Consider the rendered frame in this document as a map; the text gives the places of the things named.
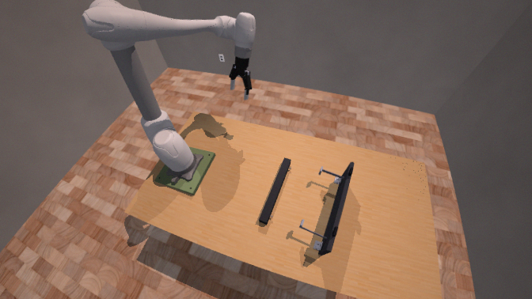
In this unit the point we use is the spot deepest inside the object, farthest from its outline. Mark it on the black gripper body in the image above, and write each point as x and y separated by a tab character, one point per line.
243	63

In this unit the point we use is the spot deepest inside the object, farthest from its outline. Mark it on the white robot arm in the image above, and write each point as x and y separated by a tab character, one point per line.
112	22

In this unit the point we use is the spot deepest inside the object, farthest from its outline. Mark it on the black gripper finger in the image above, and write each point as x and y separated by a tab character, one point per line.
248	82
232	76

